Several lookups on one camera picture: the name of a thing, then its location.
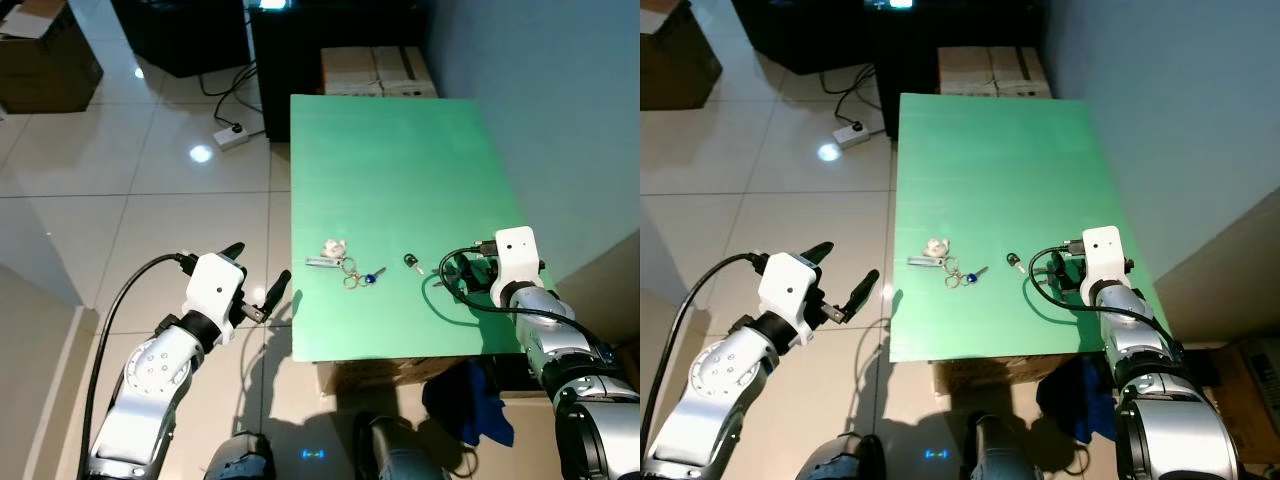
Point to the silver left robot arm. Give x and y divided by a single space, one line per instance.
715 395
145 395

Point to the brown printed cardboard box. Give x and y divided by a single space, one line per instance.
1250 400

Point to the grey right robot leg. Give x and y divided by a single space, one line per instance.
400 450
1005 450

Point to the cardboard box with tape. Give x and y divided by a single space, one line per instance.
1020 72
348 72
405 72
964 72

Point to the tall black cabinet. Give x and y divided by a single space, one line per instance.
905 45
300 45

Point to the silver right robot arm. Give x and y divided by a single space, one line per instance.
575 390
1170 410

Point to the green table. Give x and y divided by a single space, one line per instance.
1000 170
400 170

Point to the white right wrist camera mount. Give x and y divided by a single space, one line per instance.
516 258
1104 255

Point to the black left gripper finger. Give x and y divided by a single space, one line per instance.
277 293
862 293
235 250
820 251

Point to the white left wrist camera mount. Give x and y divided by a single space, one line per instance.
788 290
214 287

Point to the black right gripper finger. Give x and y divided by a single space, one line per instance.
458 289
452 265
1058 285
1053 262

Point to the black car key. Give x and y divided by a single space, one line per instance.
412 263
1015 262

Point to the grey left robot leg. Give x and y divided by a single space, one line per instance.
845 460
240 460

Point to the long cardboard box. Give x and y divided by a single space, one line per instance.
975 375

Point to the white key tag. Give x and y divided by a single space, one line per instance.
935 249
331 249

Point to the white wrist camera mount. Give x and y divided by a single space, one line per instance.
1104 255
214 287
788 290
516 258

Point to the low black cabinet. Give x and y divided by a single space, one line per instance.
180 35
800 35

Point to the open brown cardboard box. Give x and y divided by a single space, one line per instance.
45 60
670 60

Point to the grey robot leg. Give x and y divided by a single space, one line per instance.
400 450
240 460
1005 450
845 460

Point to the blue cloth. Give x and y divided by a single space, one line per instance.
1080 400
470 400

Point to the white power strip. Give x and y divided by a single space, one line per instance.
232 136
852 136

